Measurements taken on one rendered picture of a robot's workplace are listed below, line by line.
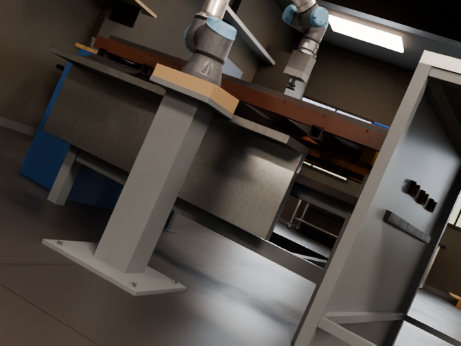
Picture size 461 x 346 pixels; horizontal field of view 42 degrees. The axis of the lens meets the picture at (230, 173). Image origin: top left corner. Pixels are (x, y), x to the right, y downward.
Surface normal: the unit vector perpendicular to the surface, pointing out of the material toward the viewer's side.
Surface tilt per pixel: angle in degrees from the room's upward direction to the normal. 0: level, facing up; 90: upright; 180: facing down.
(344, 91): 90
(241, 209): 90
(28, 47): 90
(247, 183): 90
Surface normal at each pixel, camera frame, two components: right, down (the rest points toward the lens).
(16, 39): 0.85, 0.38
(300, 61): -0.45, -0.19
